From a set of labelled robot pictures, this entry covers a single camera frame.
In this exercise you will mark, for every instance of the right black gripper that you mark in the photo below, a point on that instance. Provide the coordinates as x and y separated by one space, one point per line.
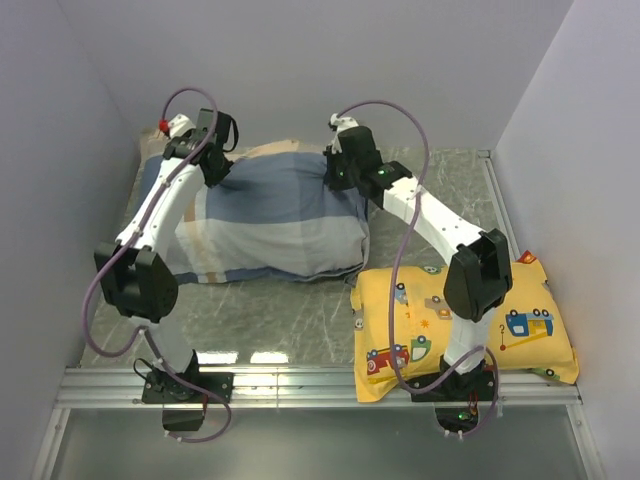
331 158

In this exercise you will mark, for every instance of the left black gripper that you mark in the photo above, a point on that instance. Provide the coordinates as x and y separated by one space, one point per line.
215 179

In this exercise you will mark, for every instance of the blue plaid pillowcase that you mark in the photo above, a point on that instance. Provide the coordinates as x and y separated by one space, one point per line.
271 216

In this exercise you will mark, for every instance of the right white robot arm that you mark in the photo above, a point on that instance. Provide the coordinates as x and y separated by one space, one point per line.
479 274

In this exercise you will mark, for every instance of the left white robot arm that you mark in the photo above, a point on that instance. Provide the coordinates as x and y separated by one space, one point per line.
135 277

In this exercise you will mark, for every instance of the yellow cartoon vehicle pillow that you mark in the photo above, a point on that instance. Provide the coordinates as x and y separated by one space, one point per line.
410 321

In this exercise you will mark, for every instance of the black box under left base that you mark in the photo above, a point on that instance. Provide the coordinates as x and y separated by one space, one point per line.
179 421

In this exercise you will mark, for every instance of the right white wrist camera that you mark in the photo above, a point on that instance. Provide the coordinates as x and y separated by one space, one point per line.
339 123

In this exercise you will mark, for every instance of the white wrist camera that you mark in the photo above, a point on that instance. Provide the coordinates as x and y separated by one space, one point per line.
176 127
339 123

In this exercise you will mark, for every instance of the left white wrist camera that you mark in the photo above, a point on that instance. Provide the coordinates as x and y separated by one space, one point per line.
176 127

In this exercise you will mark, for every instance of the aluminium right side rail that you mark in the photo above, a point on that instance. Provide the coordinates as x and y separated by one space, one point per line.
498 202

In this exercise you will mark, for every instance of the aluminium rail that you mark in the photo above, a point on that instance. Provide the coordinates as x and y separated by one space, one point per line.
282 387
498 202

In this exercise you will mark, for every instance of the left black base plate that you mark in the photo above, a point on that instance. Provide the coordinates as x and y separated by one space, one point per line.
160 388

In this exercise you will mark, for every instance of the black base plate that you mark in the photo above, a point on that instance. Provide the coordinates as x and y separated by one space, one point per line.
480 385
160 388

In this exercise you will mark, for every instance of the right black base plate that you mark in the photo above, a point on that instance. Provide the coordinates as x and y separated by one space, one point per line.
480 385

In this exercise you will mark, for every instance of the aluminium front rail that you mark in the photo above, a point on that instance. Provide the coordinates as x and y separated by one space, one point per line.
282 387

